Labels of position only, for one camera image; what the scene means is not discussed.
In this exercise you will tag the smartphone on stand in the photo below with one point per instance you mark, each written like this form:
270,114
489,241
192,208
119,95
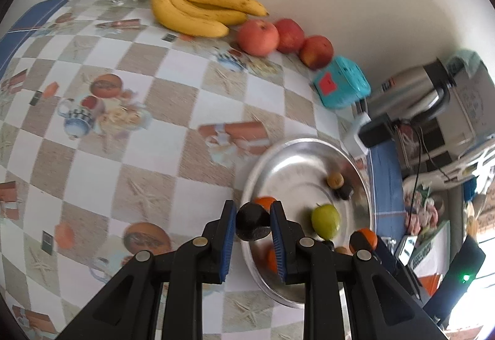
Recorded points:
405,248

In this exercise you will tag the right red apple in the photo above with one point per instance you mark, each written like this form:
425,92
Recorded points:
316,52

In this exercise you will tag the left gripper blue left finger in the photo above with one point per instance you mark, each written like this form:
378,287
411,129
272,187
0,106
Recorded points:
215,246

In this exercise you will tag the black power adapter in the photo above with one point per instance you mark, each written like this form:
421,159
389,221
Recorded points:
375,133

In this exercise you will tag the white plastic chair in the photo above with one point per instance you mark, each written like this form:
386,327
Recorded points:
477,162

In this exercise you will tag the yellow banana bunch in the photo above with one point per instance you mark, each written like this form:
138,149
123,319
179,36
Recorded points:
205,18

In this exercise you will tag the checkered plastic table cover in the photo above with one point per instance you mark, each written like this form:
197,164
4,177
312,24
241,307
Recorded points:
119,135

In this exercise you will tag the pale red apple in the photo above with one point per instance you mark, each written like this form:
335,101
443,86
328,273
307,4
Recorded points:
258,38

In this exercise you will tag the middle red apple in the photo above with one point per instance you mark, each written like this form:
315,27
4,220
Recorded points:
290,36

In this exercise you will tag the large steel plate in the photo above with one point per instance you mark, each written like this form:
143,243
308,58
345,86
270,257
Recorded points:
294,171

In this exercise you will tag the dark plum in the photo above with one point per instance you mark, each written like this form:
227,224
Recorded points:
344,192
253,222

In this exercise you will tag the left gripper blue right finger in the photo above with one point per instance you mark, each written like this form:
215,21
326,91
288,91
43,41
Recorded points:
292,260

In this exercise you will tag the teal toy house box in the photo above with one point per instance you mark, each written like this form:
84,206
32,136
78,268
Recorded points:
341,83

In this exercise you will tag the small brown kiwi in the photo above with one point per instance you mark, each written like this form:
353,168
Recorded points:
335,180
343,250

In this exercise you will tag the steel thermos kettle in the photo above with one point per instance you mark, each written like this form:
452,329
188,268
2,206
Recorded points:
417,94

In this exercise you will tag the green mango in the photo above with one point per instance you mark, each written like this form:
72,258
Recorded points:
326,221

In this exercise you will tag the orange tangerine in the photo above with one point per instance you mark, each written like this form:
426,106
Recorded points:
265,202
363,239

